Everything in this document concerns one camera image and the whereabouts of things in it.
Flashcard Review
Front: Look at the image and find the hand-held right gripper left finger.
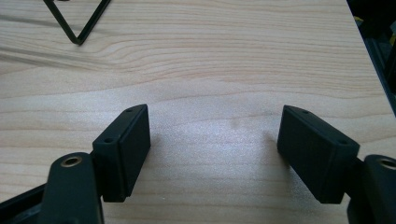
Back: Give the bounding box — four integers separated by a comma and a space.
92, 104, 152, 203

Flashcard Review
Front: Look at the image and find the dark metal stand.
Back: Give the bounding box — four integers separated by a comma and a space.
346, 0, 396, 117

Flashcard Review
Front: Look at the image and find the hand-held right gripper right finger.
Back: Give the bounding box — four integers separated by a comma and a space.
276, 105, 361, 204

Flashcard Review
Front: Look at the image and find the black wire rack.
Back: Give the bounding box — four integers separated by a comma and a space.
42, 0, 112, 47

